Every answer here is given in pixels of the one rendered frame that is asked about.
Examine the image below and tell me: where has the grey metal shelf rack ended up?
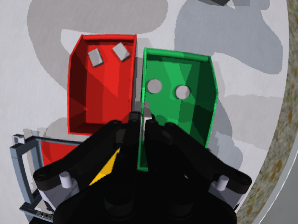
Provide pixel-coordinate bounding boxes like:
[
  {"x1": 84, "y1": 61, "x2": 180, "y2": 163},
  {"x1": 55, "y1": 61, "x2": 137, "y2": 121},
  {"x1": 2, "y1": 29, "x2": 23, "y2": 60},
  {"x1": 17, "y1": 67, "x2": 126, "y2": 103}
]
[{"x1": 10, "y1": 134, "x2": 120, "y2": 223}]

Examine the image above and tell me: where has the black case with orange handles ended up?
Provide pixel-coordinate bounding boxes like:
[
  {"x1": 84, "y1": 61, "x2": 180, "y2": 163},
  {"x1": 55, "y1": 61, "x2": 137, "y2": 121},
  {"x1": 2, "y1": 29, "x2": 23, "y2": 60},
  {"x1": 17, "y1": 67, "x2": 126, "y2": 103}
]
[{"x1": 29, "y1": 217, "x2": 53, "y2": 224}]

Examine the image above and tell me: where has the green bin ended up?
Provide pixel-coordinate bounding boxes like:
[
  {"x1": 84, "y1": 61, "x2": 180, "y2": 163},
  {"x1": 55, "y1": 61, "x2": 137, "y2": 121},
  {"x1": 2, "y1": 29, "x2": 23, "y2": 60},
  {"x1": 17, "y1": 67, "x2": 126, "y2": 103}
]
[{"x1": 137, "y1": 48, "x2": 219, "y2": 169}]

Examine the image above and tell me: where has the red bin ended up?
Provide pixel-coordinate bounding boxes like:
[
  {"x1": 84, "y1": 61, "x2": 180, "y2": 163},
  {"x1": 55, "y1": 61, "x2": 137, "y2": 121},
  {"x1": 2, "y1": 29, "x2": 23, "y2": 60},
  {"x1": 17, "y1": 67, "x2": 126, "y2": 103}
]
[{"x1": 67, "y1": 34, "x2": 137, "y2": 136}]

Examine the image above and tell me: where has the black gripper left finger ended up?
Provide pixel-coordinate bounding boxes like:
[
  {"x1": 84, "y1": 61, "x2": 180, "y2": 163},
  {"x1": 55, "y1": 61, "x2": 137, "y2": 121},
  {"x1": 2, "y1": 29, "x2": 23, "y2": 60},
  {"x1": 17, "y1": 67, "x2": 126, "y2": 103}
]
[{"x1": 33, "y1": 101, "x2": 142, "y2": 216}]

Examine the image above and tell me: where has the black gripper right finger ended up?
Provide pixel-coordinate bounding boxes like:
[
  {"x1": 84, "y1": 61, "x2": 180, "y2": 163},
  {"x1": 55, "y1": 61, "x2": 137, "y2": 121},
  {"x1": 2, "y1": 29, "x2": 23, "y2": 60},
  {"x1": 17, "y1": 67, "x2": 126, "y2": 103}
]
[{"x1": 142, "y1": 102, "x2": 252, "y2": 216}]

